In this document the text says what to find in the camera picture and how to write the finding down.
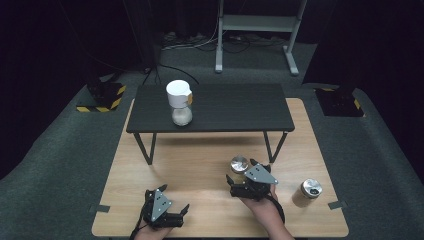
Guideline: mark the black yellow-striped stand base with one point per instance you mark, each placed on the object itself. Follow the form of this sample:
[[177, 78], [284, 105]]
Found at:
[[340, 103], [106, 95]]

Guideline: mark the plain silver-lidded glass jar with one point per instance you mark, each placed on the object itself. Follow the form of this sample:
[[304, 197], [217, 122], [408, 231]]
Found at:
[[239, 164]]

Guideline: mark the silver-lidded jar with holes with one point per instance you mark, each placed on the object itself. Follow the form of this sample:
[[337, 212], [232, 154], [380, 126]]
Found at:
[[311, 188]]

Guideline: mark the person's left hand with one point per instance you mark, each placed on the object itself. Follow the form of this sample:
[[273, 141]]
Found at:
[[151, 234]]

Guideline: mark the white-capped glass seasoning jar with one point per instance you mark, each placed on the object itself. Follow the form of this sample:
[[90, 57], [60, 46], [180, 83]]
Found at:
[[179, 91]]

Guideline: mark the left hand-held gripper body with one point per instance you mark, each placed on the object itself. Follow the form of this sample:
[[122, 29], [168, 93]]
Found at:
[[158, 208]]

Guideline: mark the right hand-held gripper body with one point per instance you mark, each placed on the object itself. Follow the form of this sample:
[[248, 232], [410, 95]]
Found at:
[[258, 178]]

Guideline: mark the grey metal stand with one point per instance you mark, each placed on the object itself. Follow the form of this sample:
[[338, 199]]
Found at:
[[258, 23]]

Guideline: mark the person's right hand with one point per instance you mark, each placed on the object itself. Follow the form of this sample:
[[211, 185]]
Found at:
[[261, 205]]

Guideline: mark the grey tape strip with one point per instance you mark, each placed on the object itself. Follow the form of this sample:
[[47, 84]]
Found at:
[[337, 205], [100, 208]]

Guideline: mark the black shelf with metal legs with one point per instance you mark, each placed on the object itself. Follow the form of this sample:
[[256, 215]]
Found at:
[[233, 106]]

